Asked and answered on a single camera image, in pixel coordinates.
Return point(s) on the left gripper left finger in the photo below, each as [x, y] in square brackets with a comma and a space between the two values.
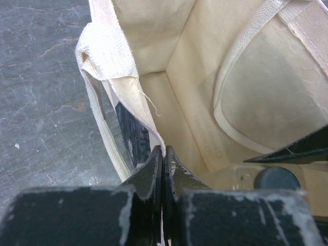
[128, 214]

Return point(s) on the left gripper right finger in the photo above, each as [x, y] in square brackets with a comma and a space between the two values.
[195, 214]

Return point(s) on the cream canvas tote bag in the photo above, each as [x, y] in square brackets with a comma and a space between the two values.
[219, 81]

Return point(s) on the clear bottle black label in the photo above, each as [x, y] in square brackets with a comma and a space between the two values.
[249, 176]

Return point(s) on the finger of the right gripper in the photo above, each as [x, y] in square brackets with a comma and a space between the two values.
[306, 150]

